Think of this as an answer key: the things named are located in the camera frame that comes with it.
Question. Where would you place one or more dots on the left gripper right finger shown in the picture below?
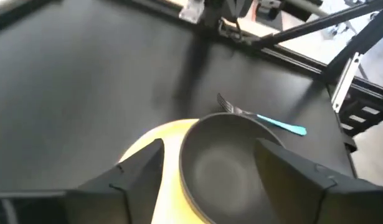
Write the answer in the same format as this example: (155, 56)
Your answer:
(303, 193)

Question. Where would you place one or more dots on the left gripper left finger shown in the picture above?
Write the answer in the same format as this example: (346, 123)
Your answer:
(132, 186)

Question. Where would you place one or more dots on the yellow plate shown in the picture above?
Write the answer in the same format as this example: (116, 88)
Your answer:
(175, 130)

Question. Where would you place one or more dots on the black bowl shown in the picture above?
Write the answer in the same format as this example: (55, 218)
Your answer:
(222, 174)

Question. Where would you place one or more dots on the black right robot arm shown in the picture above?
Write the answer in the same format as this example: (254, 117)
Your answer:
(228, 9)

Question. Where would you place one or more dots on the silver edge plate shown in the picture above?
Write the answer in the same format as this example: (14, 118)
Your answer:
(345, 84)

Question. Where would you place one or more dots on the black aluminium table frame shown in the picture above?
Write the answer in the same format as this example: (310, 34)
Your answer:
(319, 22)

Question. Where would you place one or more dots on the silver corner bracket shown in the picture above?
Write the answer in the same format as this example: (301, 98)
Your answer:
(191, 12)

